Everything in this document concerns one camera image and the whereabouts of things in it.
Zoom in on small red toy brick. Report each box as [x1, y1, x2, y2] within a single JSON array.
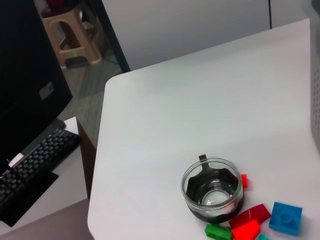
[[240, 174, 250, 190]]

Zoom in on glass teacup black base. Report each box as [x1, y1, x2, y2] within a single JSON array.
[[181, 154, 245, 224]]

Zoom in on dark blue cable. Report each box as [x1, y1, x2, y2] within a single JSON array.
[[267, 0, 274, 30]]

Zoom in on dark red object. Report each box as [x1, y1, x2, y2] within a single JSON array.
[[46, 0, 67, 12]]

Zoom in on white paper tag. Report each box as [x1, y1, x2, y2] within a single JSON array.
[[8, 153, 25, 167]]

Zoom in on black partition post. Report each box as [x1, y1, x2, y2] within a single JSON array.
[[99, 0, 131, 74]]

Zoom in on beige plastic stool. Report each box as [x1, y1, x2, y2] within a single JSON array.
[[41, 4, 103, 71]]

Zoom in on black keyboard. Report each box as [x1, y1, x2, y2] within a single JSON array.
[[0, 128, 83, 213]]

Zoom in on dark red toy brick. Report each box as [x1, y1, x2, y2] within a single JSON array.
[[228, 203, 272, 230]]

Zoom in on bright red slope brick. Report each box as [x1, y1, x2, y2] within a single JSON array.
[[231, 219, 261, 240]]

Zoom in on blue square toy tile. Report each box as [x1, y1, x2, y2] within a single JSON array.
[[269, 201, 303, 236]]

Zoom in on green toy brick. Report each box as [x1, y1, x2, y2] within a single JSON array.
[[204, 223, 233, 240]]

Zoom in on grey perforated storage bin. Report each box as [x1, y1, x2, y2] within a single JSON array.
[[309, 18, 320, 147]]

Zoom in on black computer monitor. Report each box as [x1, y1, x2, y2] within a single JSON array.
[[0, 0, 74, 173]]

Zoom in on black desk mat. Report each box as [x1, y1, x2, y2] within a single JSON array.
[[0, 171, 60, 228]]

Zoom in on white side desk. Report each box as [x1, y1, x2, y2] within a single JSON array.
[[0, 116, 98, 240]]

